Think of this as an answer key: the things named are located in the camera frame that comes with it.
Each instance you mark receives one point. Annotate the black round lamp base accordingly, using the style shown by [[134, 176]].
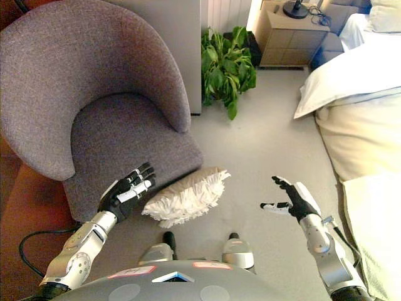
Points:
[[295, 11]]

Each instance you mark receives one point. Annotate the beige wooden nightstand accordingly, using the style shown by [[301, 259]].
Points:
[[291, 40]]

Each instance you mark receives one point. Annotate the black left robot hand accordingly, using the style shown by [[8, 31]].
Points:
[[125, 197]]

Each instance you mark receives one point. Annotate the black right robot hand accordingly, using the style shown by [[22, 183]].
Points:
[[300, 202]]

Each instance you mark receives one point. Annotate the beige bed pillow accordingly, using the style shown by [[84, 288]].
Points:
[[385, 15]]

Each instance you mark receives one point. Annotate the white duvet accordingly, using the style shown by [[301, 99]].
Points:
[[351, 75]]

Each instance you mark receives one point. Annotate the silver left robot leg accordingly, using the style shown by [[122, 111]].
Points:
[[158, 254]]

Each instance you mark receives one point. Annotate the black bin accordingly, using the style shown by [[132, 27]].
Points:
[[254, 48]]

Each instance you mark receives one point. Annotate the white fringed pillow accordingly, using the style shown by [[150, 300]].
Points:
[[188, 197]]

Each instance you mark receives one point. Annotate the beige bedspread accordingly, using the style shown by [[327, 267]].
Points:
[[360, 138]]

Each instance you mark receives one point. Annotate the grey fabric armchair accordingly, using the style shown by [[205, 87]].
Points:
[[78, 78]]

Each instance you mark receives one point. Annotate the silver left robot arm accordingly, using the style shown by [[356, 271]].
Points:
[[78, 247]]

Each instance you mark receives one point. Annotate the grey robot torso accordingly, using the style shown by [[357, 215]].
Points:
[[175, 287]]

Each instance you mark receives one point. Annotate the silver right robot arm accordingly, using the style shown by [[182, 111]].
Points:
[[329, 254]]

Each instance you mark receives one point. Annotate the green leafy potted plant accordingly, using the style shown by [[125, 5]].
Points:
[[227, 69]]

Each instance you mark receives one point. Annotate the cream bed sheet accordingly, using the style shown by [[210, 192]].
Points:
[[376, 219]]

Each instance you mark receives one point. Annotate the grey upholstered bed frame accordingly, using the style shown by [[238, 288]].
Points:
[[332, 40]]

